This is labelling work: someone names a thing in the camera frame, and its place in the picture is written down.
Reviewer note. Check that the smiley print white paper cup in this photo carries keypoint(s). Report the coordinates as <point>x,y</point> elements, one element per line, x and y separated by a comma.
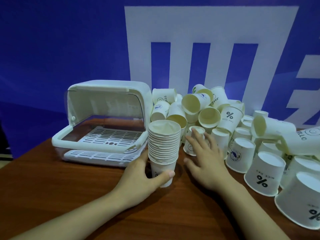
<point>188,150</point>

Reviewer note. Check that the nested stack of paper cups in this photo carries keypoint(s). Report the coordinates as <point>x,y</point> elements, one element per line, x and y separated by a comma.
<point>163,129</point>

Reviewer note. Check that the white slotted drain tray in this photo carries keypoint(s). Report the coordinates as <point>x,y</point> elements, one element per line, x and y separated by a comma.
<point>110,137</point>

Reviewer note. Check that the person's right forearm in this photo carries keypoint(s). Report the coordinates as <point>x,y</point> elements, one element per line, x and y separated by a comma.
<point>250,217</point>

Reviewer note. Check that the person's right hand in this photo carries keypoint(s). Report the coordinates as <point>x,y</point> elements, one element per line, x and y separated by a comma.
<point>212,169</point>

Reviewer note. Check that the panda print white paper cup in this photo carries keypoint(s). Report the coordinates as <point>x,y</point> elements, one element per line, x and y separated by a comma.
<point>160,167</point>

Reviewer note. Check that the white plastic storage box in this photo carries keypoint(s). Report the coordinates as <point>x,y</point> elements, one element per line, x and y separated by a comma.
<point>107,86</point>

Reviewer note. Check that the pile of paper cups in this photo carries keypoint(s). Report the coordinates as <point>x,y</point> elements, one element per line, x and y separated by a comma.
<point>265,169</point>

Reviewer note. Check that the brown wooden table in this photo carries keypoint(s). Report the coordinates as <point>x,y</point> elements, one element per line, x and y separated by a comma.
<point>50,197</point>

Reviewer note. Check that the person's left hand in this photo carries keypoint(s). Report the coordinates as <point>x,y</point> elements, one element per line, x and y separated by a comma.
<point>137,184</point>

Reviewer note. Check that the blue white backdrop banner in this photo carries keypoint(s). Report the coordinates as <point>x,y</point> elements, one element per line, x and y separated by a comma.
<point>50,47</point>

